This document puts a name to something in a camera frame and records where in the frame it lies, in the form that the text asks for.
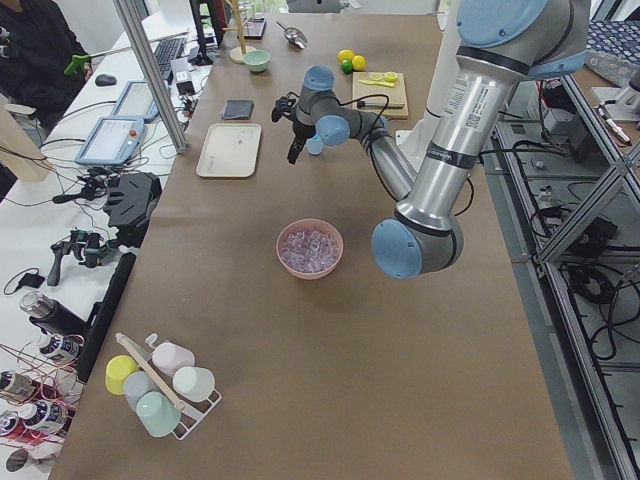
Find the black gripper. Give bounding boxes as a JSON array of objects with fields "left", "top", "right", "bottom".
[{"left": 287, "top": 102, "right": 316, "bottom": 164}]

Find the clear ice cubes pile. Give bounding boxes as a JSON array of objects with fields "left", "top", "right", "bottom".
[{"left": 279, "top": 227, "right": 340, "bottom": 273}]

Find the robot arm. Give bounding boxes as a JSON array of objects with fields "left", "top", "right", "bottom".
[{"left": 287, "top": 1, "right": 590, "bottom": 279}]

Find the light blue cup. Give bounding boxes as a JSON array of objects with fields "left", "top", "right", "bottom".
[{"left": 306, "top": 136, "right": 324, "bottom": 156}]

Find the wooden cup tree stand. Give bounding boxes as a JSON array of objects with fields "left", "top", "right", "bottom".
[{"left": 223, "top": 0, "right": 256, "bottom": 64}]

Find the steel ice scoop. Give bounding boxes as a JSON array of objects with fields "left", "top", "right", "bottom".
[{"left": 276, "top": 21, "right": 308, "bottom": 50}]

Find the pink cup in rack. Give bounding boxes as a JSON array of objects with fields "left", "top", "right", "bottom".
[{"left": 151, "top": 341, "right": 195, "bottom": 376}]

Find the white cup in rack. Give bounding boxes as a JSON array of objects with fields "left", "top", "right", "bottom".
[{"left": 172, "top": 366, "right": 215, "bottom": 402}]

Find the yellow cup in rack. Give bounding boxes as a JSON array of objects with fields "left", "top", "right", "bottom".
[{"left": 105, "top": 354, "right": 139, "bottom": 396}]

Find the grey cup in rack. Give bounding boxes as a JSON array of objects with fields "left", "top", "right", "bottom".
[{"left": 123, "top": 370, "right": 157, "bottom": 411}]

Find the mint cup in rack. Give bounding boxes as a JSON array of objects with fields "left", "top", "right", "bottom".
[{"left": 136, "top": 391, "right": 181, "bottom": 438}]

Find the cream rabbit tray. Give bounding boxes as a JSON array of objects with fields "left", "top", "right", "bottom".
[{"left": 196, "top": 123, "right": 262, "bottom": 179}]

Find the grey folded cloth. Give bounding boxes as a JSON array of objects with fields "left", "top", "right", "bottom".
[{"left": 221, "top": 99, "right": 254, "bottom": 120}]

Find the steel muddler black tip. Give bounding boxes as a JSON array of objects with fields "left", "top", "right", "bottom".
[{"left": 356, "top": 99, "right": 405, "bottom": 109}]

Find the bamboo cutting board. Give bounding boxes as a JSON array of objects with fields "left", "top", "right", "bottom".
[{"left": 352, "top": 72, "right": 409, "bottom": 120}]

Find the mint green bowl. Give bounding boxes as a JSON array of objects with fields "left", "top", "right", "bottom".
[{"left": 243, "top": 49, "right": 271, "bottom": 73}]

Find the green lime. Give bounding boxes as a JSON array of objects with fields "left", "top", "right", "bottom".
[{"left": 341, "top": 59, "right": 353, "bottom": 74}]

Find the pink bowl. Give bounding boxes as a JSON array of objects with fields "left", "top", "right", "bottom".
[{"left": 276, "top": 219, "right": 344, "bottom": 280}]

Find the yellow lemon near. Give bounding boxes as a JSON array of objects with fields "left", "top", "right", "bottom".
[{"left": 351, "top": 55, "right": 367, "bottom": 72}]

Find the yellow lemon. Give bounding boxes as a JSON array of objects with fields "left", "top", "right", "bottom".
[
  {"left": 336, "top": 49, "right": 355, "bottom": 63},
  {"left": 351, "top": 55, "right": 367, "bottom": 72}
]

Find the yellow lemon far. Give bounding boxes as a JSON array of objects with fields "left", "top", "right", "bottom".
[{"left": 336, "top": 49, "right": 355, "bottom": 63}]

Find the yellow plastic knife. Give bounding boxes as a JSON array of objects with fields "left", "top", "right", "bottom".
[{"left": 357, "top": 79, "right": 396, "bottom": 88}]

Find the lemon half upper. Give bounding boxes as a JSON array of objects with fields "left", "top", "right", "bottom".
[{"left": 383, "top": 71, "right": 398, "bottom": 83}]

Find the blue teach pendant far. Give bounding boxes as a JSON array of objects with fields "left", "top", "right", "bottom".
[{"left": 112, "top": 81, "right": 159, "bottom": 123}]

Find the blue teach pendant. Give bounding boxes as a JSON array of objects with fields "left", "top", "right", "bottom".
[
  {"left": 112, "top": 81, "right": 159, "bottom": 123},
  {"left": 75, "top": 116, "right": 145, "bottom": 166}
]

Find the blue teach pendant near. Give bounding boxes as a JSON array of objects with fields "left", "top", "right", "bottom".
[{"left": 75, "top": 116, "right": 145, "bottom": 166}]

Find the black thermos bottle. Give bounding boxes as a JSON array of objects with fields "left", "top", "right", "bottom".
[{"left": 19, "top": 292, "right": 88, "bottom": 335}]

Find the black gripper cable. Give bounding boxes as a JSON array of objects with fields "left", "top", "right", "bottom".
[{"left": 334, "top": 93, "right": 391, "bottom": 131}]

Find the aluminium frame post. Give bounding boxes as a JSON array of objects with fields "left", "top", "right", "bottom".
[{"left": 113, "top": 0, "right": 187, "bottom": 154}]

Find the white wire cup rack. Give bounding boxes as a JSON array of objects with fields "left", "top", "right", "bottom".
[{"left": 115, "top": 333, "right": 223, "bottom": 441}]

